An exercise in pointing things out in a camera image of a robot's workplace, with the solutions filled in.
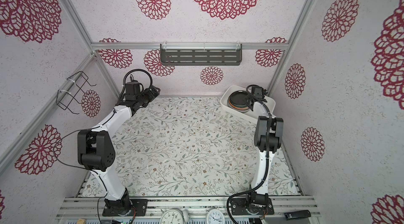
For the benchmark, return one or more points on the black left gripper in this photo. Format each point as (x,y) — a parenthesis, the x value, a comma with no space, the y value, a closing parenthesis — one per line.
(151,95)

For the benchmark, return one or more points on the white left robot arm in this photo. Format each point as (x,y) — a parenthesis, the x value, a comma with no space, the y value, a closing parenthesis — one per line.
(97,154)

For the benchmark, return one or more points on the white clock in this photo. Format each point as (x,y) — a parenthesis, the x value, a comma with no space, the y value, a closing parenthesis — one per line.
(172,216)
(215,216)

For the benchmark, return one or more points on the right white clock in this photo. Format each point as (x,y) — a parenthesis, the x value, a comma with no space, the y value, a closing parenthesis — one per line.
(215,216)

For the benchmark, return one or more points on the black wire wall rack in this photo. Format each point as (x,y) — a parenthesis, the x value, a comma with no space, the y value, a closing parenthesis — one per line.
(68,95)

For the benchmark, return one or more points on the white plastic bin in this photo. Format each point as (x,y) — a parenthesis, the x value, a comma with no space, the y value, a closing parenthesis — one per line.
(249,115)

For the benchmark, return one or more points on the black plastic plate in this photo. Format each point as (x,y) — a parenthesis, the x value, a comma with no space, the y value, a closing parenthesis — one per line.
(238,95)

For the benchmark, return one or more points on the left white clock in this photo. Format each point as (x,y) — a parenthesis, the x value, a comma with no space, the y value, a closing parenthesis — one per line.
(172,216)

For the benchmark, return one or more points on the black clip on rail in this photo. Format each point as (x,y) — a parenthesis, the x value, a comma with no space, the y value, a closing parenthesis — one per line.
(297,215)

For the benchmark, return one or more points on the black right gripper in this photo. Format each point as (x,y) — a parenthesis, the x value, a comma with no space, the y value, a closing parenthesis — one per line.
(249,97)

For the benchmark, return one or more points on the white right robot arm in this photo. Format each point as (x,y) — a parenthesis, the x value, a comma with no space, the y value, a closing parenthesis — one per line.
(268,140)

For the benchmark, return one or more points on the grey wall shelf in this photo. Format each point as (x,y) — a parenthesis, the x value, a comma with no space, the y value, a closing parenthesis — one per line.
(201,55)

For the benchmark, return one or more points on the orange plastic plate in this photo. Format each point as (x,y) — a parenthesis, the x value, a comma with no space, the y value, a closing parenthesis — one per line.
(238,105)

